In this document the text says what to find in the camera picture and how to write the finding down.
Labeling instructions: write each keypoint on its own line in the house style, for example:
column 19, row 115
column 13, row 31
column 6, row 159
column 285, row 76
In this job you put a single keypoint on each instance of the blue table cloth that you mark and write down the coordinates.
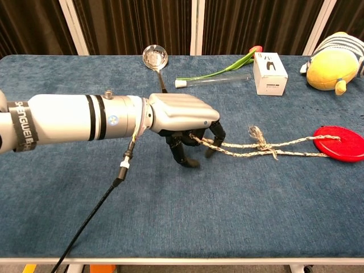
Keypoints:
column 199, row 204

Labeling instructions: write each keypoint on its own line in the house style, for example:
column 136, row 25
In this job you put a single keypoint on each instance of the yellow striped plush toy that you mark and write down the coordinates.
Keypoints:
column 331, row 66

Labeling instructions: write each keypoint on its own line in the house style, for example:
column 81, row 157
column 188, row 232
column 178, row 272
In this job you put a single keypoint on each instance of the orange object under table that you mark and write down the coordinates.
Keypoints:
column 102, row 268

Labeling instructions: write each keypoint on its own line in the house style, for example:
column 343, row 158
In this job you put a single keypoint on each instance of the dark brown curtain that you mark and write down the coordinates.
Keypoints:
column 136, row 25

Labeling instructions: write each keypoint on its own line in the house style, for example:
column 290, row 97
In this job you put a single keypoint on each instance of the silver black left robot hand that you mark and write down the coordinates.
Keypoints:
column 176, row 112

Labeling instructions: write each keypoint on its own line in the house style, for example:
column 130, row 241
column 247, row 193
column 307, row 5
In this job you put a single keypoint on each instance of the yellow object under table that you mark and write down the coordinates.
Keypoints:
column 29, row 268

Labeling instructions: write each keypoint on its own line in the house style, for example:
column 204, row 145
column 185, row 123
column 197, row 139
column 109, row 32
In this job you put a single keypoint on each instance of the white frame post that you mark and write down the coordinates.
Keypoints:
column 74, row 27
column 197, row 27
column 318, row 27

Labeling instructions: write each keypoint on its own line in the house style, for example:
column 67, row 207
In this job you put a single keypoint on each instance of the small white cardboard box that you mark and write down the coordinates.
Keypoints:
column 270, row 74

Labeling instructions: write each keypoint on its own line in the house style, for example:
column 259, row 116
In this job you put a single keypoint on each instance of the artificial red tulip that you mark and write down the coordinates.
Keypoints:
column 227, row 69

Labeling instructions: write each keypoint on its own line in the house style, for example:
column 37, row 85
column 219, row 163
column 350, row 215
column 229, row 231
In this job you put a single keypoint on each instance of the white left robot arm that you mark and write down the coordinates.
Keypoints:
column 68, row 119

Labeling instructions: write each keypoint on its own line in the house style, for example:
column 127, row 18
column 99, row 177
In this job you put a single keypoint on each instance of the red disc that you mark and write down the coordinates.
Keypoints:
column 344, row 149

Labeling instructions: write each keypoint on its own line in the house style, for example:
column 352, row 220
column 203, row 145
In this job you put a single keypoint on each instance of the steel ladle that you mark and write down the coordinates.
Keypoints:
column 155, row 58

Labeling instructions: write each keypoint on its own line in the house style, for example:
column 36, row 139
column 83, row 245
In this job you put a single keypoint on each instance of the clear test tube white cap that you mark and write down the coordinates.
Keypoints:
column 210, row 80

